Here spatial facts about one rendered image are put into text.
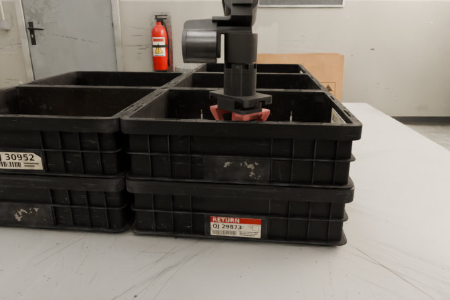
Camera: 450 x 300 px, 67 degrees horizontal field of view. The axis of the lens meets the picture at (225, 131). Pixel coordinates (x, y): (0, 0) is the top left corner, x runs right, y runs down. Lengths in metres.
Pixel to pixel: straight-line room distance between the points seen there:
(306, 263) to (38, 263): 0.45
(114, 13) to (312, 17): 2.07
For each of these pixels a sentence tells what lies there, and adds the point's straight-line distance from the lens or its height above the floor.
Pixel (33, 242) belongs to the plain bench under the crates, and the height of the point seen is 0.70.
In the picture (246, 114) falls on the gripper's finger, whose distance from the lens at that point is 0.56.
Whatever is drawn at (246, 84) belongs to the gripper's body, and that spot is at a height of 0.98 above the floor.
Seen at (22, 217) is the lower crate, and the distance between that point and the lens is 0.77.
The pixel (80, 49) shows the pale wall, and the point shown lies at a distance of 4.09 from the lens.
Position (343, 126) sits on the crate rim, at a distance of 0.56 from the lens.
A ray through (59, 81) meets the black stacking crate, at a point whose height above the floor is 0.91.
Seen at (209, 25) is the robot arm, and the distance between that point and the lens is 0.60.
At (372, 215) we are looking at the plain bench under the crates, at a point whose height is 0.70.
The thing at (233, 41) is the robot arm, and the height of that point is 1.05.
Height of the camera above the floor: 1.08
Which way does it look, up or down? 17 degrees down
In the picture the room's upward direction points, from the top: straight up
